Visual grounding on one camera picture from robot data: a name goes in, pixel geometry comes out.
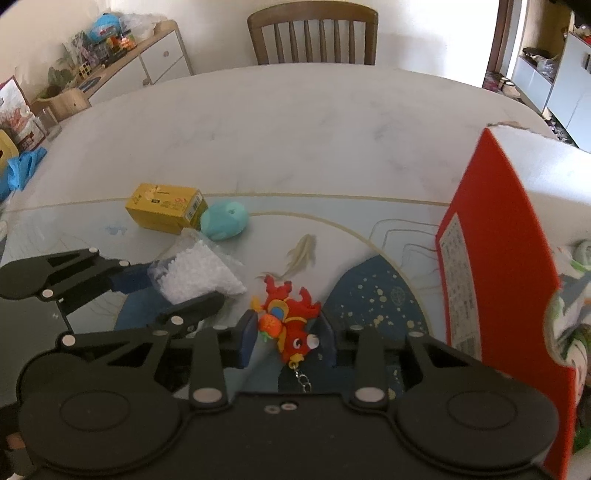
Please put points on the green plant in clear wrap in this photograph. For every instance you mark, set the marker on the green plant in clear wrap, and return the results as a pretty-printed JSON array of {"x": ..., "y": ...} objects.
[{"x": 64, "y": 69}]

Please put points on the brown wooden slatted chair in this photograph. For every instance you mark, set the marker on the brown wooden slatted chair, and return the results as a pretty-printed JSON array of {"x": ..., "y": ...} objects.
[{"x": 314, "y": 32}]

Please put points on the white and green toy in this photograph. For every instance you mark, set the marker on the white and green toy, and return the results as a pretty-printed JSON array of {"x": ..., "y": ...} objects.
[{"x": 575, "y": 295}]

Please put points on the white slippers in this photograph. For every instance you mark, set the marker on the white slippers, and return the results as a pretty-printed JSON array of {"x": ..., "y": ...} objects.
[{"x": 508, "y": 86}]

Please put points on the tan wooden basket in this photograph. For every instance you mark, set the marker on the tan wooden basket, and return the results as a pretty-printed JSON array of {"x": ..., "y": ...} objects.
[{"x": 64, "y": 104}]

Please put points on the blue round toy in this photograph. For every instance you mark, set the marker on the blue round toy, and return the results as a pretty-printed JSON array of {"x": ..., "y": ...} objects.
[{"x": 105, "y": 27}]

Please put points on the blue cloth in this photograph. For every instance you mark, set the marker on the blue cloth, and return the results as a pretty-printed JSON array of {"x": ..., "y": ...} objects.
[{"x": 23, "y": 170}]

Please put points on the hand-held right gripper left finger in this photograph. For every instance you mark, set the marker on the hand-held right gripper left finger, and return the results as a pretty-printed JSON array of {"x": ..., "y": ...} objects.
[{"x": 249, "y": 334}]

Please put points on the white storage cabinet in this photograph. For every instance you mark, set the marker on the white storage cabinet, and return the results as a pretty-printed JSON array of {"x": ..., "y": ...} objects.
[{"x": 568, "y": 78}]

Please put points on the yellow small carton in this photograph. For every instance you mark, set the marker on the yellow small carton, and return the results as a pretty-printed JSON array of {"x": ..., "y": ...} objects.
[{"x": 164, "y": 207}]

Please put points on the pile of small toys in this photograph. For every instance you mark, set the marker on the pile of small toys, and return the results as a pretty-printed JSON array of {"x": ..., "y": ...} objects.
[{"x": 111, "y": 48}]

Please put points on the yellow-lid tissue box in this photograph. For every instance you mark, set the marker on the yellow-lid tissue box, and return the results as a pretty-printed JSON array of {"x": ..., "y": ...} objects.
[{"x": 7, "y": 145}]

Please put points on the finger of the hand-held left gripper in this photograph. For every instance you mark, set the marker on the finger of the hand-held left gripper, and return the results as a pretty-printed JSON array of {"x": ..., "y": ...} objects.
[
  {"x": 184, "y": 311},
  {"x": 69, "y": 272}
]

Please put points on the clear drinking glass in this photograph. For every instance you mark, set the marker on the clear drinking glass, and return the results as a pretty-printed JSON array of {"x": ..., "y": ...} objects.
[{"x": 48, "y": 124}]

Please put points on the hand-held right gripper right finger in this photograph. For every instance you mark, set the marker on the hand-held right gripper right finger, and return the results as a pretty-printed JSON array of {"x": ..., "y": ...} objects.
[{"x": 325, "y": 342}]

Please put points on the white wooden-top sideboard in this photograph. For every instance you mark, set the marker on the white wooden-top sideboard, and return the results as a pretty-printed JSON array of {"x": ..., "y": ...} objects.
[{"x": 152, "y": 60}]

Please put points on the clear plastic bag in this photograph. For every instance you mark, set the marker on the clear plastic bag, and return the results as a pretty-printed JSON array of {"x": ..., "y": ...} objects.
[{"x": 141, "y": 23}]

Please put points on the red and white cardboard box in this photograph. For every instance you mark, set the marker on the red and white cardboard box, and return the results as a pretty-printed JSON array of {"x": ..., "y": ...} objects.
[{"x": 501, "y": 277}]

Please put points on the teal plush whale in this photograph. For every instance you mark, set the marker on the teal plush whale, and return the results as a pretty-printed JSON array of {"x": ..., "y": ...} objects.
[{"x": 225, "y": 221}]

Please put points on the white bead plastic bag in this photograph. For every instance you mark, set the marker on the white bead plastic bag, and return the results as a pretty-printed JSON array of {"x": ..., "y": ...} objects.
[{"x": 198, "y": 272}]

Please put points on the light blue painted table mat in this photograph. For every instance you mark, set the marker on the light blue painted table mat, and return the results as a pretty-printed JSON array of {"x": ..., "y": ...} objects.
[{"x": 360, "y": 277}]

